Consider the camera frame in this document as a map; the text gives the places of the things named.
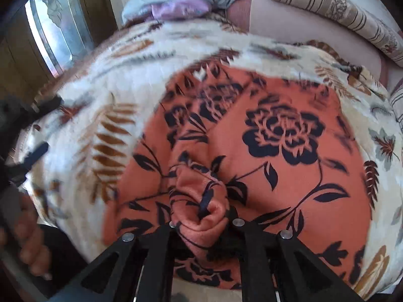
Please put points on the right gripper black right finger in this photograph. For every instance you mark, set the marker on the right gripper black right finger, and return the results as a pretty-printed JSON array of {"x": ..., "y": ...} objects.
[{"x": 278, "y": 267}]

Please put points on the striped rolled bolster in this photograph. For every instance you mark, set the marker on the striped rolled bolster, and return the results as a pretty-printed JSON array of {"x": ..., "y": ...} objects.
[{"x": 358, "y": 20}]

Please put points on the orange black floral garment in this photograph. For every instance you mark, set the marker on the orange black floral garment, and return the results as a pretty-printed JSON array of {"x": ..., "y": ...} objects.
[{"x": 234, "y": 143}]

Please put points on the window with glass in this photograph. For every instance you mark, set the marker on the window with glass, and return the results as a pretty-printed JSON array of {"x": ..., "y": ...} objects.
[{"x": 60, "y": 32}]

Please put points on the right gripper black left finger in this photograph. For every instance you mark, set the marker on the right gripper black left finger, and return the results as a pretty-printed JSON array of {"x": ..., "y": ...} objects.
[{"x": 131, "y": 269}]

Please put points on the cream leaf pattern blanket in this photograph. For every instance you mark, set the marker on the cream leaf pattern blanket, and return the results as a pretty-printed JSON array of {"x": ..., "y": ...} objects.
[{"x": 110, "y": 97}]

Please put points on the purple floral cloth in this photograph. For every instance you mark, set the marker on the purple floral cloth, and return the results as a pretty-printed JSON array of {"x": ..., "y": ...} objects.
[{"x": 180, "y": 9}]

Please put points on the pink bed sheet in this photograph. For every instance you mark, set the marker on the pink bed sheet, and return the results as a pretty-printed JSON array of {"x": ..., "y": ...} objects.
[{"x": 289, "y": 24}]

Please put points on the left hand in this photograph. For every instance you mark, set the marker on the left hand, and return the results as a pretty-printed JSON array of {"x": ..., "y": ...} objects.
[{"x": 30, "y": 237}]

